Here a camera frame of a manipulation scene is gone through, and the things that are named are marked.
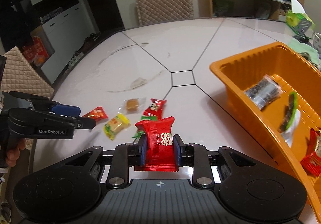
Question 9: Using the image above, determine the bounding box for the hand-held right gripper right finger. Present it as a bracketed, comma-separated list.
[173, 134, 257, 189]

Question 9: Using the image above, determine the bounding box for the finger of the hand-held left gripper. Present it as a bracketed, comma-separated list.
[33, 99, 81, 117]
[49, 113, 97, 130]

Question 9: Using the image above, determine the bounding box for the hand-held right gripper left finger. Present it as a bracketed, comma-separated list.
[64, 134, 149, 189]

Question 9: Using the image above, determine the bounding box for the green candy packet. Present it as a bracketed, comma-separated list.
[132, 116, 158, 139]

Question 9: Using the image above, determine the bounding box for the small orange-red snack packet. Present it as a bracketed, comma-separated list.
[82, 107, 108, 120]

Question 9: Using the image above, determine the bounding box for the large plain red packet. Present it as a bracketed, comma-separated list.
[134, 117, 179, 172]

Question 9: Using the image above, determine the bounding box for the yellow candy packet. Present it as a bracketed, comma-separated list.
[104, 113, 131, 141]

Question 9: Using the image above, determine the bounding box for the small red candy packet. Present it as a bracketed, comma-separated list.
[143, 98, 167, 120]

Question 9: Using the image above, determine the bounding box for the brown candy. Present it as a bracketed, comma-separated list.
[118, 97, 147, 114]

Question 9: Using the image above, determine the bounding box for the orange plastic tray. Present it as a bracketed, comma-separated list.
[209, 42, 321, 223]

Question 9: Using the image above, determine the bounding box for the black seaweed snack packet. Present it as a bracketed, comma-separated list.
[244, 75, 284, 111]

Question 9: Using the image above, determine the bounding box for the red packet with white print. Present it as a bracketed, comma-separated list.
[300, 151, 321, 177]

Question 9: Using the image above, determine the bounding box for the red packet with beige picture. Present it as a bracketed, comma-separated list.
[310, 127, 321, 155]

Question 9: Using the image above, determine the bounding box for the person's left hand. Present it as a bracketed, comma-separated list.
[6, 138, 27, 168]

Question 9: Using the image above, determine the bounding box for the row of shoes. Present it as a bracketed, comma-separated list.
[66, 33, 101, 69]

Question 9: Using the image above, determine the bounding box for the red box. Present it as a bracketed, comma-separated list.
[22, 36, 49, 66]

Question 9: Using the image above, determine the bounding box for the white cabinet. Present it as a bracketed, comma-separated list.
[25, 0, 87, 84]

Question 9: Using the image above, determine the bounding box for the light green cloth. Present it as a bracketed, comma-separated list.
[287, 37, 319, 60]

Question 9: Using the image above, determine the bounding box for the white mug with cartoon print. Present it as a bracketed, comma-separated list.
[312, 32, 321, 68]

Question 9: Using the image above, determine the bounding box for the green tissue pack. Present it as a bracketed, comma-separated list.
[286, 0, 316, 35]

